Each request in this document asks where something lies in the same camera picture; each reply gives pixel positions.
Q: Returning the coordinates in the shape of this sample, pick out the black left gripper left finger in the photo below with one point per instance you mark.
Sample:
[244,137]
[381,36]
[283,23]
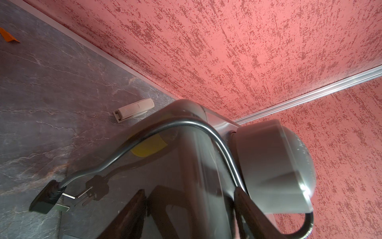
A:
[128,224]

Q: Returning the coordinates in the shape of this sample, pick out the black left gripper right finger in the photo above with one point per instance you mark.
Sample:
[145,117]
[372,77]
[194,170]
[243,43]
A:
[250,219]

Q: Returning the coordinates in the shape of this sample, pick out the silver coffee machine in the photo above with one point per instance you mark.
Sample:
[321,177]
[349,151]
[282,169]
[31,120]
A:
[189,160]

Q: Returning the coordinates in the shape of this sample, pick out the grey stapler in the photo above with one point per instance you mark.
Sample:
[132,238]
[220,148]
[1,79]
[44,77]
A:
[133,110]

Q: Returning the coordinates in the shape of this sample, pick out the right corner aluminium profile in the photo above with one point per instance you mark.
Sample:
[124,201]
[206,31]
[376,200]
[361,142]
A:
[335,87]

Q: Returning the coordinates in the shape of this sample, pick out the orange paper scrap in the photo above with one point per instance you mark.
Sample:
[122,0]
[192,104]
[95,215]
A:
[7,36]

